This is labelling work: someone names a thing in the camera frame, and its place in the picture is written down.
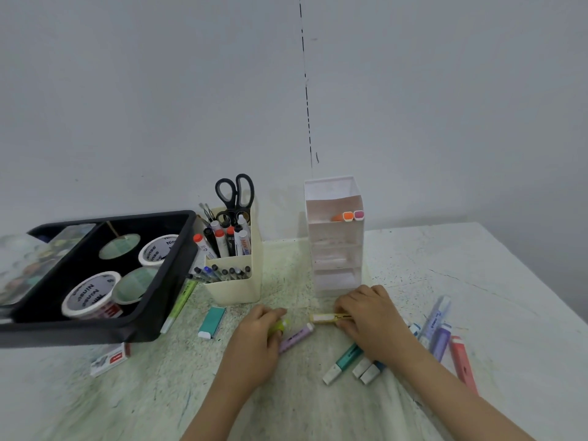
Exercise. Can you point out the person's right hand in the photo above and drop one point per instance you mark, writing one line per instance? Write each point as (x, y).
(379, 326)

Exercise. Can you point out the black scissors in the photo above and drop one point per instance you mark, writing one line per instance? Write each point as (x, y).
(235, 192)

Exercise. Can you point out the light purple highlighter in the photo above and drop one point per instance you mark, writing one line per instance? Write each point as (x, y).
(297, 337)

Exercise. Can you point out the stained clear paint palette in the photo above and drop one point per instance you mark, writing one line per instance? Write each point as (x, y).
(36, 261)

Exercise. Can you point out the thin paint brushes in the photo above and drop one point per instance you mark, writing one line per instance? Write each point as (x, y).
(206, 212)

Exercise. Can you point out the green open paint tub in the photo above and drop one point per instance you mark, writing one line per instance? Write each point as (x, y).
(135, 284)
(119, 247)

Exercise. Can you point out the white tiered desk organizer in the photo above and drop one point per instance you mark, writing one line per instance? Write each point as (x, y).
(334, 257)

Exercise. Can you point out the yellow highlighter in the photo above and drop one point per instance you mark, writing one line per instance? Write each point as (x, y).
(324, 318)

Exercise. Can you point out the coral red highlighter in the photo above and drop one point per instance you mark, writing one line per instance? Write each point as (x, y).
(463, 362)

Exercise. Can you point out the small white red box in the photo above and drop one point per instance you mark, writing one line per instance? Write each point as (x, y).
(109, 360)

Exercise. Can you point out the thin wooden stick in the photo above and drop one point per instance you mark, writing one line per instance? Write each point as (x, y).
(113, 228)

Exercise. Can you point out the small white paint tub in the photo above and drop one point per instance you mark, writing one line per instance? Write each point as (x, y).
(158, 251)

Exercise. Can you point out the large white paint tub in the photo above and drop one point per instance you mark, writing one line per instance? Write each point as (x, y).
(91, 296)

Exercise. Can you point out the yellow-green highlighter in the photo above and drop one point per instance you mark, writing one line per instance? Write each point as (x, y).
(282, 325)

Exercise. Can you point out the black plastic tray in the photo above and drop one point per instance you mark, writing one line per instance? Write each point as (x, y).
(151, 312)

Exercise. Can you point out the light green highlighter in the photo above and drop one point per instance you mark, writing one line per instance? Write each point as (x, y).
(178, 305)

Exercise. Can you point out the person's right fingers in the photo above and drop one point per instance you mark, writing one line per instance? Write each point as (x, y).
(351, 312)

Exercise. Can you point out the cream pen holder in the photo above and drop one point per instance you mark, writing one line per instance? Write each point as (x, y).
(232, 284)

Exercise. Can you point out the row of ballpoint pens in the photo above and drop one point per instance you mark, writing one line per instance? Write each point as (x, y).
(220, 272)

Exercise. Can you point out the orange highlighter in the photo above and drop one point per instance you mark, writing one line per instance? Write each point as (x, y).
(343, 217)

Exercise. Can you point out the bunch of marker pens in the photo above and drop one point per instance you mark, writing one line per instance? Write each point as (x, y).
(227, 241)

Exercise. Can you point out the pink highlighter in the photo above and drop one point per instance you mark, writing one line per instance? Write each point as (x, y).
(358, 215)

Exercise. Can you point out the teal eraser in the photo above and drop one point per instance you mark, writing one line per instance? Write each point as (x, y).
(212, 322)

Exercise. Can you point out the lavender highlighter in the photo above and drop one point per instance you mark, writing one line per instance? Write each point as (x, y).
(435, 316)

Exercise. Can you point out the light blue highlighter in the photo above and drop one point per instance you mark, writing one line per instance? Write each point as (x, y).
(414, 329)

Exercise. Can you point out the person's left hand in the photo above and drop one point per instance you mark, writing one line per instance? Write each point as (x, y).
(252, 349)

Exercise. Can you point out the person's right forearm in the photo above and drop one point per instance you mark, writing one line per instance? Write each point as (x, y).
(454, 399)

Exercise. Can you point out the person's left forearm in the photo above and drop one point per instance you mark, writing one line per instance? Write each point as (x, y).
(220, 411)

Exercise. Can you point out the teal highlighter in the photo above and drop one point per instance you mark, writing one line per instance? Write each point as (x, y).
(342, 362)

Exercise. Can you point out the grey highlighter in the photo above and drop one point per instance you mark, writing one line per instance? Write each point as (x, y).
(362, 368)

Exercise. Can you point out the person's left fingers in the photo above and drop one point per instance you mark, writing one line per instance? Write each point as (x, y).
(268, 315)

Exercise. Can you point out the violet highlighter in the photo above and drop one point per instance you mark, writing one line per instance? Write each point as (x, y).
(441, 343)

